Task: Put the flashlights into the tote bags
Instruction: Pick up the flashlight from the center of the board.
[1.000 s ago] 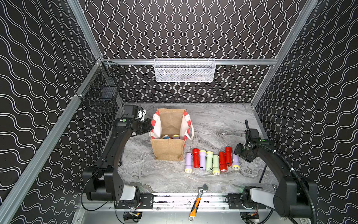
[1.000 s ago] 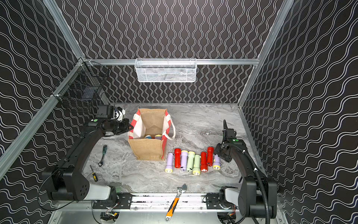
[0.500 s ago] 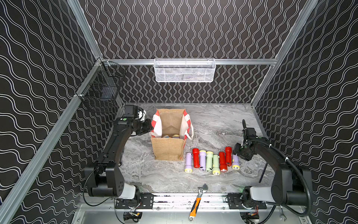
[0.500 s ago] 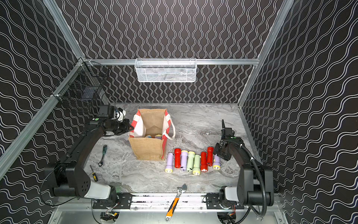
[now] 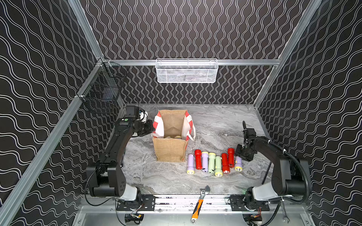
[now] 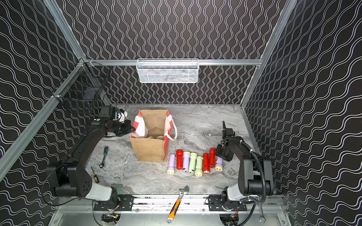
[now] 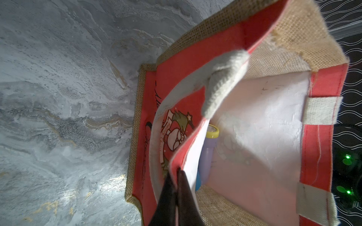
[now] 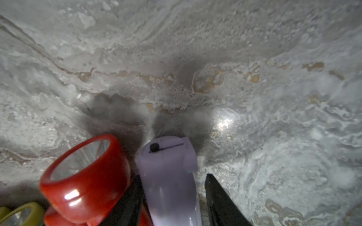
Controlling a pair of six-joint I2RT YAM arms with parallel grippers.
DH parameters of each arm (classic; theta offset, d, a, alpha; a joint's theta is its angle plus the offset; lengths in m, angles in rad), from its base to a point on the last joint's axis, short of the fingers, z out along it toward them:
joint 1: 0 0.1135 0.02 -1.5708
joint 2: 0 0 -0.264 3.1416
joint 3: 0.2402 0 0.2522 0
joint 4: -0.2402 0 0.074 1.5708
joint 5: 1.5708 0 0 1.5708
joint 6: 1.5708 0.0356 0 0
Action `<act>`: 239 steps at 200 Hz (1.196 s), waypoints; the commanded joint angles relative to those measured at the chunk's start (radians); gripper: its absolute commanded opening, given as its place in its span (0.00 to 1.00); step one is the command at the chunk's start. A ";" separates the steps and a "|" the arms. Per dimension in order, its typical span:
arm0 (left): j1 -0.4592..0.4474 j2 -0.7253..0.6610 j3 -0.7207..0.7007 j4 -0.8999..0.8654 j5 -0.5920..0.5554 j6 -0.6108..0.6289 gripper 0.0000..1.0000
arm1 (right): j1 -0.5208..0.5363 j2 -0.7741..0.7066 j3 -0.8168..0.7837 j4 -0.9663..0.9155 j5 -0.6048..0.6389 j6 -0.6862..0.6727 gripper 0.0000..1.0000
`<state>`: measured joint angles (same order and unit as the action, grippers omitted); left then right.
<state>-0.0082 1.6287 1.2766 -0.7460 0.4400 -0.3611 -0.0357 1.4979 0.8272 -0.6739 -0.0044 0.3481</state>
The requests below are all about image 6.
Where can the jute tote bag red trim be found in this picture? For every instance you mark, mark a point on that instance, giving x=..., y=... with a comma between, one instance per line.
x=149, y=124

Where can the yellow black small screwdriver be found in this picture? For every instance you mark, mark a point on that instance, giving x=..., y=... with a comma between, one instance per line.
x=96, y=179

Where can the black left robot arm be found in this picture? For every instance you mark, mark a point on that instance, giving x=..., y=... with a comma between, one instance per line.
x=68, y=177

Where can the light green flashlight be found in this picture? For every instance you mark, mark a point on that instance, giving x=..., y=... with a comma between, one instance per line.
x=192, y=162
x=199, y=165

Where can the lavender flashlight yellow head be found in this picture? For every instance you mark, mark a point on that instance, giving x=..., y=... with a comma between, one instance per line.
x=171, y=165

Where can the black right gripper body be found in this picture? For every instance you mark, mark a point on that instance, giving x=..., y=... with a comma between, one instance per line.
x=226, y=133

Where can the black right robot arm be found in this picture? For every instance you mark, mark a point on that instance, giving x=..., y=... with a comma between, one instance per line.
x=255, y=180

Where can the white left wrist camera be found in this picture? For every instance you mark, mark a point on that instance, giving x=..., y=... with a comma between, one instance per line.
x=121, y=115

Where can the white wire mesh basket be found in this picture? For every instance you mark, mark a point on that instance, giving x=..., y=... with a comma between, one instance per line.
x=168, y=70

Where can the silver combination wrench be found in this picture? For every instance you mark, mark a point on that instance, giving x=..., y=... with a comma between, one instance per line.
x=261, y=218

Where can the orange handled adjustable wrench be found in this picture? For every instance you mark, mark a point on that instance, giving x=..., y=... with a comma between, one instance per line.
x=182, y=193

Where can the red flashlight front row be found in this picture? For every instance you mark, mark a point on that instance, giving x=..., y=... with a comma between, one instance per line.
x=179, y=158

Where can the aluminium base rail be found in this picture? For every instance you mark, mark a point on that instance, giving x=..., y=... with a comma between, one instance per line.
x=154, y=204

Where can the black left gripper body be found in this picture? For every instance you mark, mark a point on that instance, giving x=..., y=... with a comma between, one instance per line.
x=126, y=127

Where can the black wire mesh basket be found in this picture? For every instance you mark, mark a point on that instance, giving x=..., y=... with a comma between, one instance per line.
x=85, y=87

